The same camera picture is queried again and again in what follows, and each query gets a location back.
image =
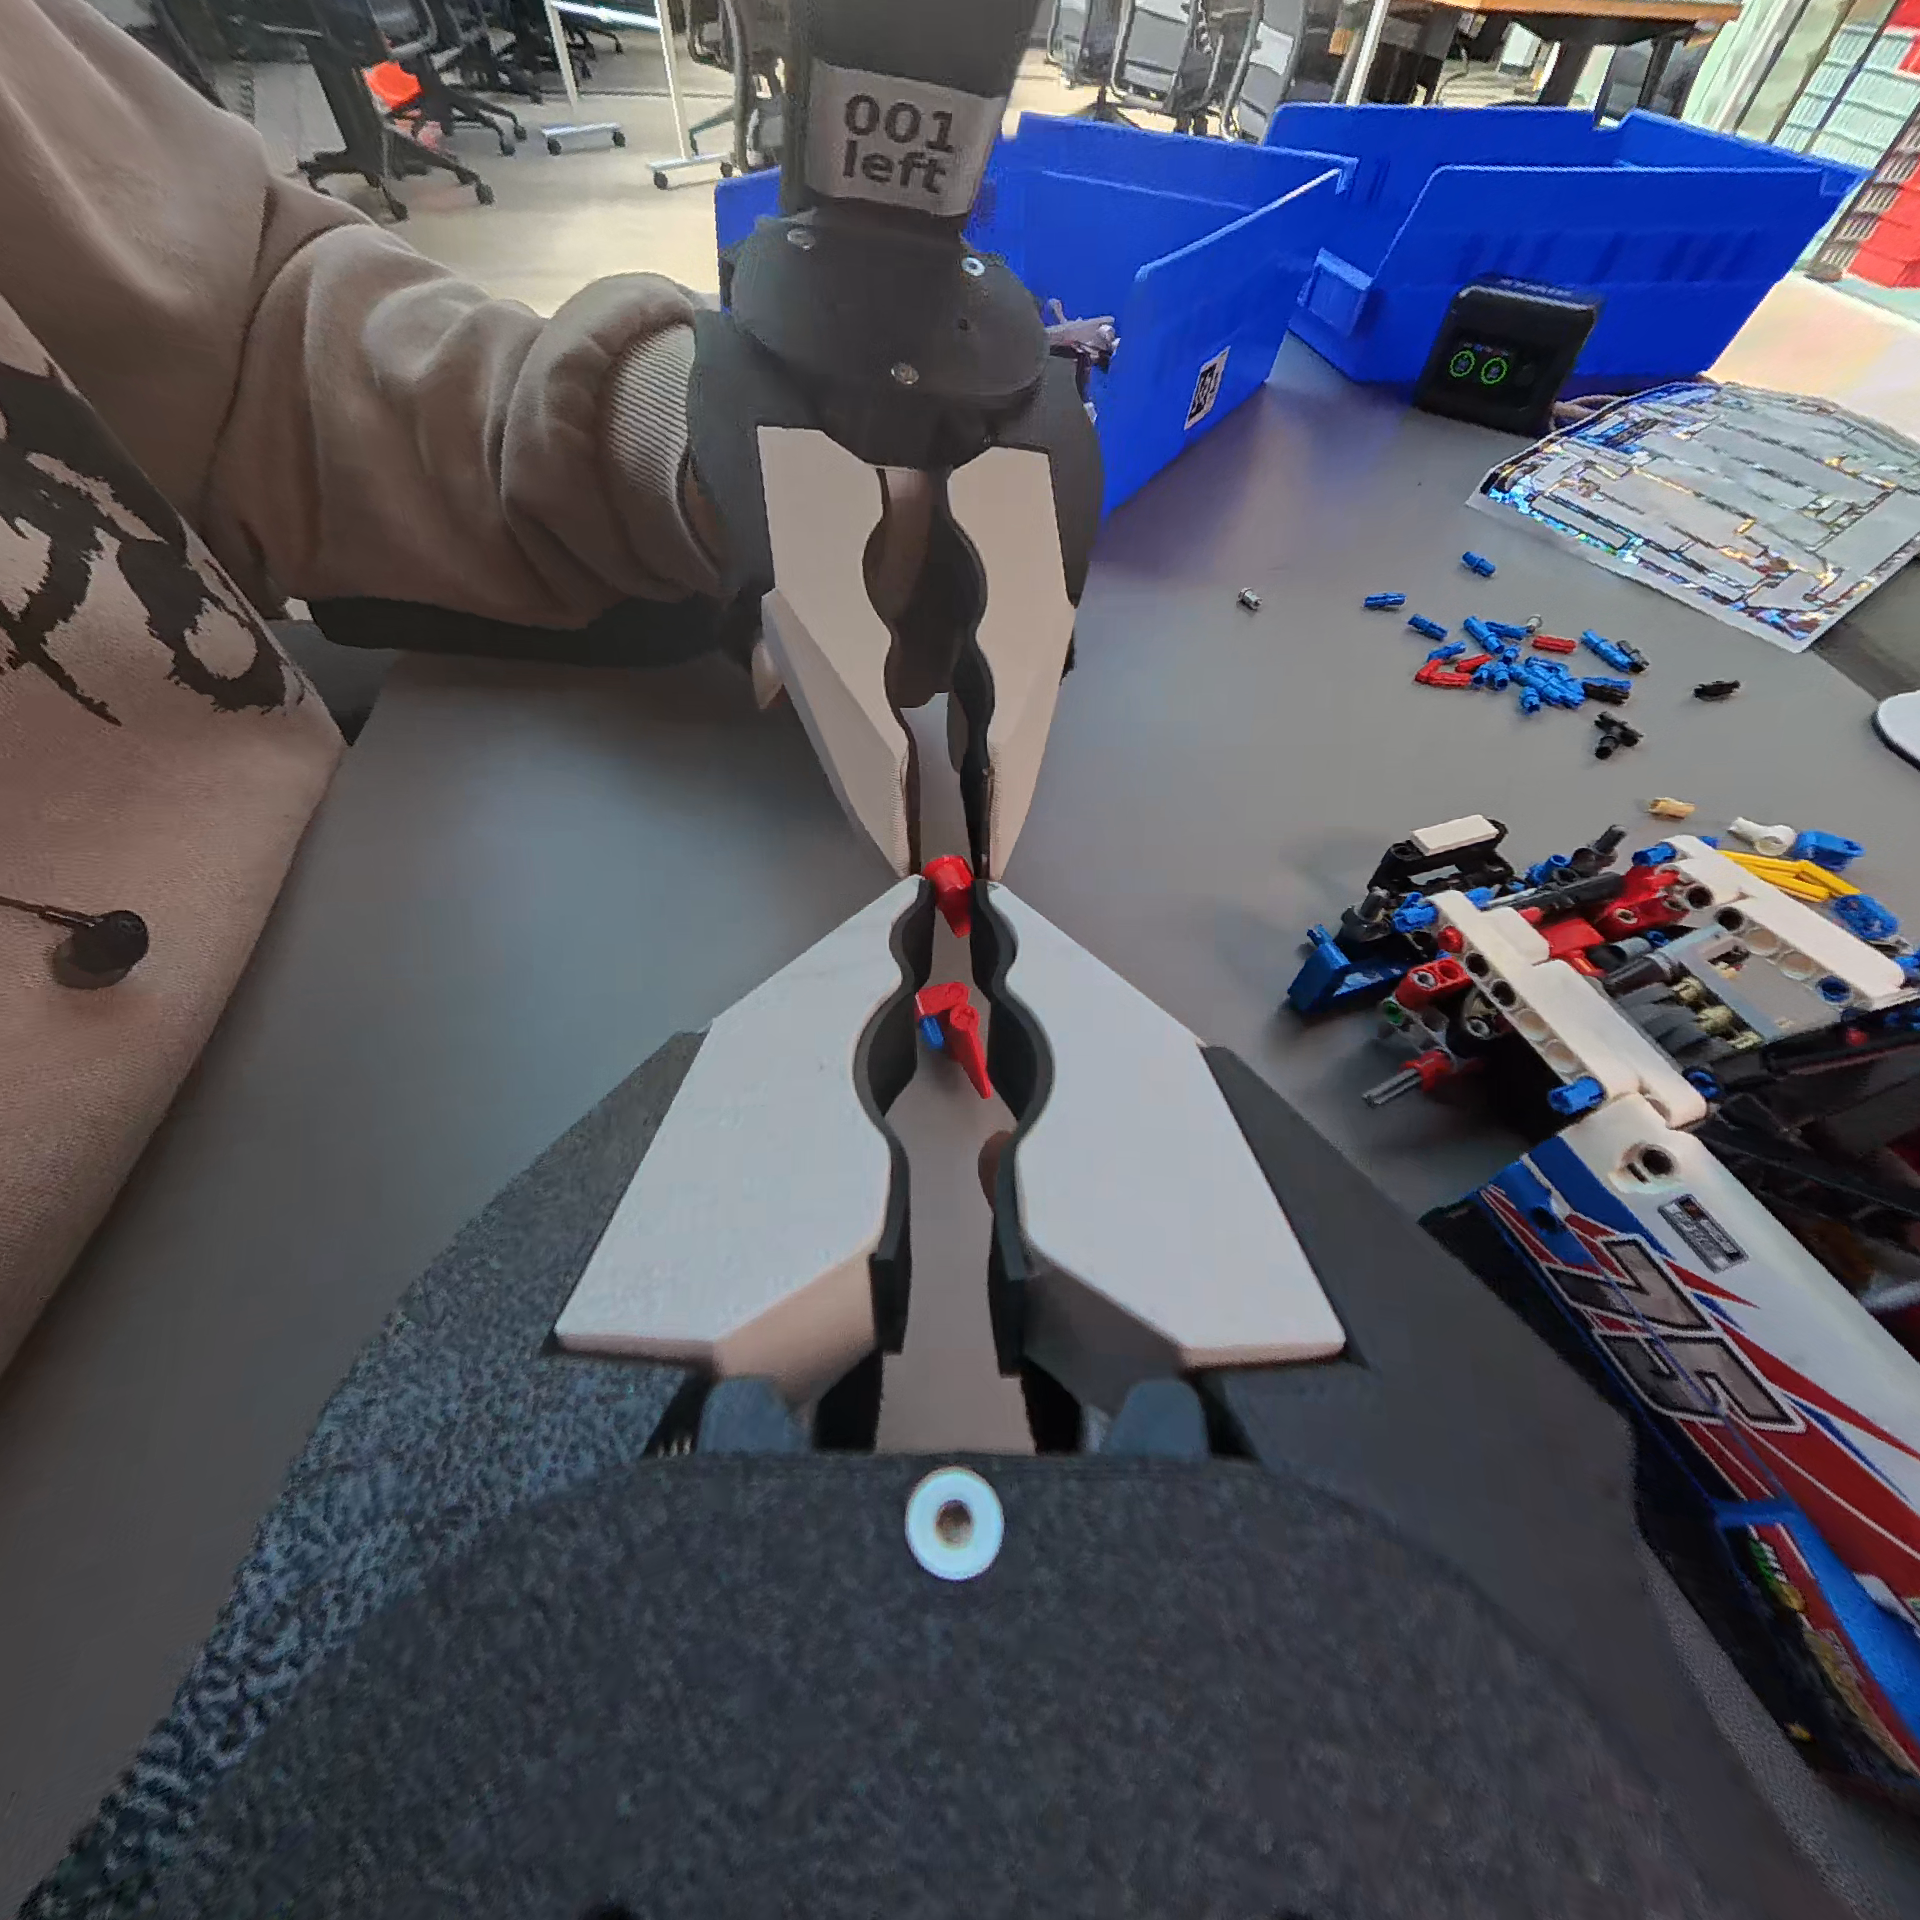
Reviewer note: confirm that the blue labelled storage bin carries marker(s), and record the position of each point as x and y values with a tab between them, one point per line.
1201	302

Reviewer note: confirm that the person's left forearm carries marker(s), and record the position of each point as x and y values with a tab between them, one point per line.
452	418

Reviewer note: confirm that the toy brick race car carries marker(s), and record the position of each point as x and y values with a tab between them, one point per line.
1649	1305

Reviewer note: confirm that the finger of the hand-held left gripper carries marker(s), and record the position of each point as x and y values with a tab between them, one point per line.
1028	598
817	571

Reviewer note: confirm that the person's right hand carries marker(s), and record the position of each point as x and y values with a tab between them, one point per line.
991	1171

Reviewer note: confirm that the person's left hand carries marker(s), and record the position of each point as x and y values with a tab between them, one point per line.
765	674

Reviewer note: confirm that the person's beige hoodie torso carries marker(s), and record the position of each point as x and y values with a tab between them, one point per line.
119	898

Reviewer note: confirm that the black office chair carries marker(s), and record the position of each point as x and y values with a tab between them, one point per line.
362	105
1246	59
1155	59

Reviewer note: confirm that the blue brick connector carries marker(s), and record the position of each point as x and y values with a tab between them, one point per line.
1826	846

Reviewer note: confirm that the black brick connector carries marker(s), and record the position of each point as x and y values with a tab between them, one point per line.
1614	737

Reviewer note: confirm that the grey brick parts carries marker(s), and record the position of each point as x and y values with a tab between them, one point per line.
1081	342

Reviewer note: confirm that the wall of red blue bins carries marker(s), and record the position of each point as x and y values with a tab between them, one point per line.
1875	118

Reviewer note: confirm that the holographic sticker sheet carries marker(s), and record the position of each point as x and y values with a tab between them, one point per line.
1727	505

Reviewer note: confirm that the long wooden table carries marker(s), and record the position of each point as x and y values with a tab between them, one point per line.
1577	12

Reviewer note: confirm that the yellow brick beam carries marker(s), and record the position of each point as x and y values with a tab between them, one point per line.
1766	864
1831	886

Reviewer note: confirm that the white brick connector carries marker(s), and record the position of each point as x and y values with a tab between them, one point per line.
1759	836

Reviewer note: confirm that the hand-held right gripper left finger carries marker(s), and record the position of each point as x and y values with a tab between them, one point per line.
720	1201

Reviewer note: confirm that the red long brick connector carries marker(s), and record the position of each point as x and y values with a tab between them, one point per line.
969	1051

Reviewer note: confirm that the rolling whiteboard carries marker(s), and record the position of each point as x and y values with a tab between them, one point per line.
599	137

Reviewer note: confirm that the grey desk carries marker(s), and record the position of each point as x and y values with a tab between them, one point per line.
599	898

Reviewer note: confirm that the pile of small brick pins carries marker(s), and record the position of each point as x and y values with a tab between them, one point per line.
1530	668

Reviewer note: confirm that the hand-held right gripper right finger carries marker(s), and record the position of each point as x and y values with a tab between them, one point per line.
1169	1201

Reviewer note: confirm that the black box with green lights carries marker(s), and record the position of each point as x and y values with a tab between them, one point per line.
1506	362

